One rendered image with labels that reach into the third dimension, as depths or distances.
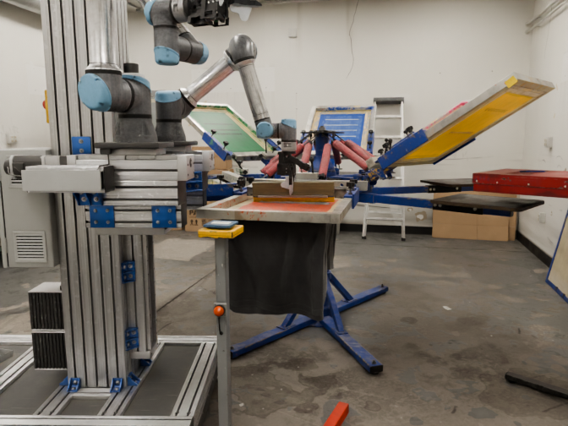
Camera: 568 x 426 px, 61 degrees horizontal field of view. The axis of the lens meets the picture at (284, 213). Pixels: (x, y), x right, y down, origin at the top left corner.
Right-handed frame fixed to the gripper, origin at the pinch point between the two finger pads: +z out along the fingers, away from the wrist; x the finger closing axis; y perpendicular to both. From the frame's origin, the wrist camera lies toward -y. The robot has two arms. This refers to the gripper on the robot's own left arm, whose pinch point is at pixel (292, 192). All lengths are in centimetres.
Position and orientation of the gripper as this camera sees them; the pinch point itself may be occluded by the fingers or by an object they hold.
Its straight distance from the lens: 239.7
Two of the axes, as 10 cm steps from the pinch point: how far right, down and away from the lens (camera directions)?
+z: 0.0, 9.9, 1.6
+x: -2.3, 1.5, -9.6
